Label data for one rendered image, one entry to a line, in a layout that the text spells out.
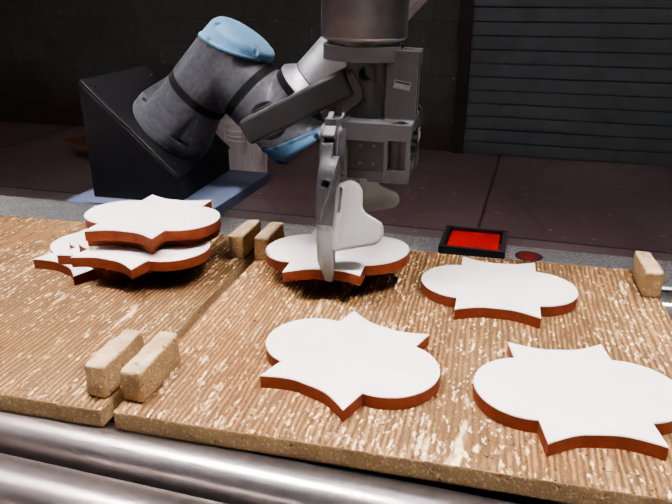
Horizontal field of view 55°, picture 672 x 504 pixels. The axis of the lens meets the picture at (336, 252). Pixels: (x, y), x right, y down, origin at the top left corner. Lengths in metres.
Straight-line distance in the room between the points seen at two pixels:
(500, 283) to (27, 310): 0.44
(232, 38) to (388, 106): 0.56
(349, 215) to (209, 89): 0.59
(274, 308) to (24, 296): 0.24
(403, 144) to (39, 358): 0.35
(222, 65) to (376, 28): 0.58
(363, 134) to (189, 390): 0.26
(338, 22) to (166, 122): 0.63
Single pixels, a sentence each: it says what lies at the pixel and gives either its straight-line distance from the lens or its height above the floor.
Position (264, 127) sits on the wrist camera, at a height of 1.09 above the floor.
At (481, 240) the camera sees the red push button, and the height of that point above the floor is 0.93.
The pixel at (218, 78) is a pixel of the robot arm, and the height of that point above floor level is 1.07.
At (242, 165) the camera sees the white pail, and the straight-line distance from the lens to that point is 4.34.
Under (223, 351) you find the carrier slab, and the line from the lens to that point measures 0.54.
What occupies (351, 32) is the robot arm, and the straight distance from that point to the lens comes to 0.56.
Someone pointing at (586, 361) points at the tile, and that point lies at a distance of 0.53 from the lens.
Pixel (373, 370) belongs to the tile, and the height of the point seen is 0.95.
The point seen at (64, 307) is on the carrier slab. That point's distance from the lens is 0.65.
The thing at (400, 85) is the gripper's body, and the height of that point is 1.13.
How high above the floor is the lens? 1.21
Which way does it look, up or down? 22 degrees down
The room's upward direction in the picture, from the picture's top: straight up
